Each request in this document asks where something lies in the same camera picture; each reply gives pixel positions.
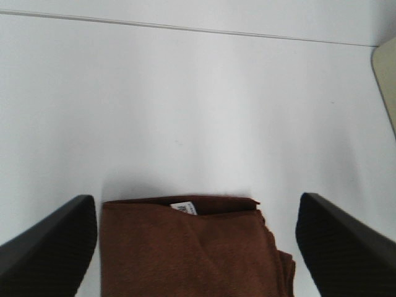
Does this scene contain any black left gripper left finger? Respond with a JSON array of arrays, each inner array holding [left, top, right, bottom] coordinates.
[[1, 195, 97, 296]]

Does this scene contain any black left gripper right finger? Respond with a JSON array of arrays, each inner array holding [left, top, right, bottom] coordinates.
[[295, 193, 395, 296]]

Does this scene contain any brown towel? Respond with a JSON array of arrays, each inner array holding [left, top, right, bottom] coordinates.
[[100, 196, 295, 296]]

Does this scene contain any beige plastic bin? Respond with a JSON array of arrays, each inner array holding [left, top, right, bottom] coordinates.
[[371, 38, 395, 134]]

